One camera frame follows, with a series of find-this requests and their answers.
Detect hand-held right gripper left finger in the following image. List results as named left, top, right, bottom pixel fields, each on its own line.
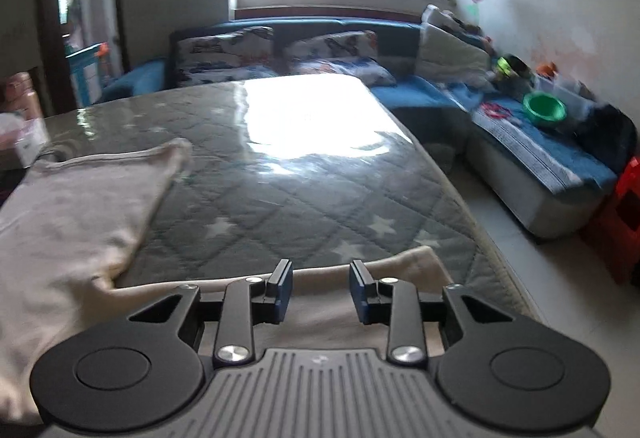
left=127, top=259, right=294, bottom=367

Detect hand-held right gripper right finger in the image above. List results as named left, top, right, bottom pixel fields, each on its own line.
left=348, top=259, right=516, bottom=367

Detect cream sweatshirt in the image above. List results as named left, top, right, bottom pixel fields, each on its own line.
left=0, top=137, right=468, bottom=425

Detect grey quilted star table cover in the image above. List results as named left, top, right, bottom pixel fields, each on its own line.
left=0, top=76, right=546, bottom=325

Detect blue sofa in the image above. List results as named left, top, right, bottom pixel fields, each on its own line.
left=97, top=16, right=619, bottom=240

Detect blue checked sofa blanket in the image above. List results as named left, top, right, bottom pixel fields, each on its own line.
left=447, top=81, right=619, bottom=195

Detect butterfly print pillow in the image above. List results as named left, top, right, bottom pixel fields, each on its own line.
left=282, top=30, right=397, bottom=88
left=175, top=26, right=277, bottom=90

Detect grey cushion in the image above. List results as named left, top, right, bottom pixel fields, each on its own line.
left=414, top=6, right=494, bottom=82

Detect green plastic bowl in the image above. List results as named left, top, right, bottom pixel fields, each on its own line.
left=522, top=91, right=568, bottom=128

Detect red plastic stool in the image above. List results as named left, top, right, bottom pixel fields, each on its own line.
left=586, top=157, right=640, bottom=287

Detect clear plastic storage box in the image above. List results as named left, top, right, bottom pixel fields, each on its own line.
left=531, top=70, right=597, bottom=120

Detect teal rack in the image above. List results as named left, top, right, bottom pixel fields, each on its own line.
left=65, top=42, right=112, bottom=108

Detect black bag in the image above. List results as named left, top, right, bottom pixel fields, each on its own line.
left=574, top=103, right=639, bottom=175

